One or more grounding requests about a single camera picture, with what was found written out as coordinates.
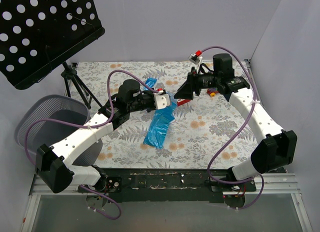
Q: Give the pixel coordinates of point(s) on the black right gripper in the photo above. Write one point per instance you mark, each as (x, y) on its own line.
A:
(195, 82)

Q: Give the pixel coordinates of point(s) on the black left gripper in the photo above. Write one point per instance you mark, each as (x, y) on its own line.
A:
(149, 99)

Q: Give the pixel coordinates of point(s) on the small blue bag piece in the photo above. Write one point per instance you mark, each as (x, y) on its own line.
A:
(150, 82)

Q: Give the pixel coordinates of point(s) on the blue plastic trash bag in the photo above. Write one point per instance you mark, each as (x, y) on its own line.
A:
(159, 126)

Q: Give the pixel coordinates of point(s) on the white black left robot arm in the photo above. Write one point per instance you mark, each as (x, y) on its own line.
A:
(58, 164)

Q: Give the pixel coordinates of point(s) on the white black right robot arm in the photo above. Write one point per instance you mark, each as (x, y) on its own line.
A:
(276, 146)

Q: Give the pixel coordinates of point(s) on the grey mesh trash bin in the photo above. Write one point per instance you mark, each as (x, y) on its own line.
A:
(56, 107)

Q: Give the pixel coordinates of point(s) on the red white toy brick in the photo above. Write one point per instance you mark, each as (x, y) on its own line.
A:
(181, 102)

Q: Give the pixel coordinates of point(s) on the colourful toy brick car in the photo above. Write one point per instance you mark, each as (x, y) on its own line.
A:
(212, 92)

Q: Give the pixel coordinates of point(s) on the floral table mat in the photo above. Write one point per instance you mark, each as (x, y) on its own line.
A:
(201, 128)

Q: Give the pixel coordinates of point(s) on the black perforated music stand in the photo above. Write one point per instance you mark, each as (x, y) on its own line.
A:
(37, 36)

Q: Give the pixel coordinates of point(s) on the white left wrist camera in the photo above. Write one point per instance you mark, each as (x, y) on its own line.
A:
(162, 99)

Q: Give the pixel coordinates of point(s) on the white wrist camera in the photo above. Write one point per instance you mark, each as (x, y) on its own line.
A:
(162, 99)
(196, 58)

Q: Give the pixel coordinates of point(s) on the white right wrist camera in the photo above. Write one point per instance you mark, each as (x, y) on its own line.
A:
(196, 58)

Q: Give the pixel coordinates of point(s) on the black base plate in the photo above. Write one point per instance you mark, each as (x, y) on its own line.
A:
(168, 185)

